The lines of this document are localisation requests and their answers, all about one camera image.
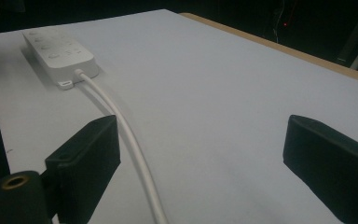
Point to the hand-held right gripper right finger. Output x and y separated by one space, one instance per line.
332 165

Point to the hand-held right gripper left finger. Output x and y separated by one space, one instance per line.
84 165

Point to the white power strip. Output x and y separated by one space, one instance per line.
60 57

